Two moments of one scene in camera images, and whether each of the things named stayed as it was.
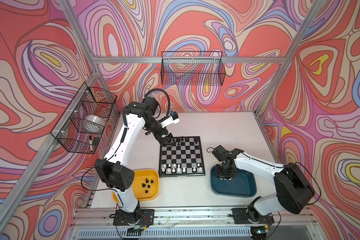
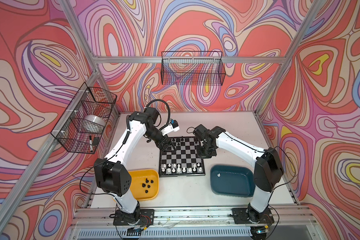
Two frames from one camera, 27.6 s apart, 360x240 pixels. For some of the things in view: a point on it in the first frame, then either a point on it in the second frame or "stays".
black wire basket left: [82, 127] stays
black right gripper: [220, 175] to [202, 156]
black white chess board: [185, 158] stays
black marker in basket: [90, 144] stays
